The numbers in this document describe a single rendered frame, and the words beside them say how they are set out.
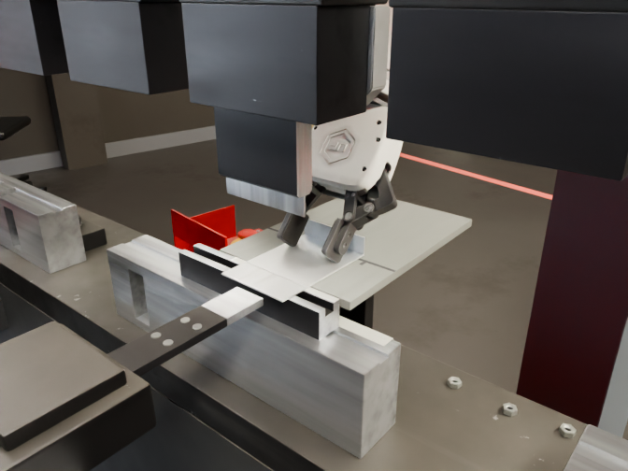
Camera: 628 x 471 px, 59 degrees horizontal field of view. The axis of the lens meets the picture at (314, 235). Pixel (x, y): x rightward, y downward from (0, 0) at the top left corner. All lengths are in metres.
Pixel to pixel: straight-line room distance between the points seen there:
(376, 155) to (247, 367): 0.25
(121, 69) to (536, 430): 0.53
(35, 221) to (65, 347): 0.48
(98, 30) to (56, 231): 0.39
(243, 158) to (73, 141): 4.13
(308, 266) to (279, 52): 0.24
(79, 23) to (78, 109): 3.97
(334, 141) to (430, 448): 0.32
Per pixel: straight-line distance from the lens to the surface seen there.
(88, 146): 4.66
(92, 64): 0.63
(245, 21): 0.44
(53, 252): 0.91
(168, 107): 5.04
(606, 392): 1.26
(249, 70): 0.44
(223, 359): 0.62
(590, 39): 0.32
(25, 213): 0.92
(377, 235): 0.66
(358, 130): 0.59
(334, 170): 0.58
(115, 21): 0.58
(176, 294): 0.64
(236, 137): 0.51
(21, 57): 0.77
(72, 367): 0.41
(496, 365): 2.20
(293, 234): 0.61
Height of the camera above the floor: 1.26
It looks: 24 degrees down
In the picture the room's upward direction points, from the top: straight up
